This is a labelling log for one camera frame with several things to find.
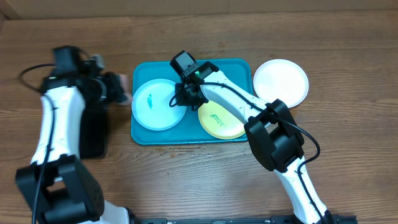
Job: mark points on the white plate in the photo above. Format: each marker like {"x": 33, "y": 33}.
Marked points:
{"x": 281, "y": 79}

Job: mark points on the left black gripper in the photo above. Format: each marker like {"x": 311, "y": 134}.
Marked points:
{"x": 114, "y": 89}

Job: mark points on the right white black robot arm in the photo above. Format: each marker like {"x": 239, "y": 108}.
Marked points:
{"x": 273, "y": 135}

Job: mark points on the black tray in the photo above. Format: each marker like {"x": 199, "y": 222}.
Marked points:
{"x": 93, "y": 132}

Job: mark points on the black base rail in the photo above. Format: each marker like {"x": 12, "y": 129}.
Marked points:
{"x": 336, "y": 219}

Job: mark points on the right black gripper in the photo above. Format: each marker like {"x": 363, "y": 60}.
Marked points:
{"x": 185, "y": 100}

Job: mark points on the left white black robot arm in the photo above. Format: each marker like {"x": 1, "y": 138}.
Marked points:
{"x": 75, "y": 97}

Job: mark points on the yellow-green plate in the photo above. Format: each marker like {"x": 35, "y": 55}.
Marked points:
{"x": 219, "y": 122}

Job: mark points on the light blue plate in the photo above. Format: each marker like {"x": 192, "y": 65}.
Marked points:
{"x": 150, "y": 105}

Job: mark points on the teal plastic tray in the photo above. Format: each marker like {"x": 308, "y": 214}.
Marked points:
{"x": 188, "y": 130}

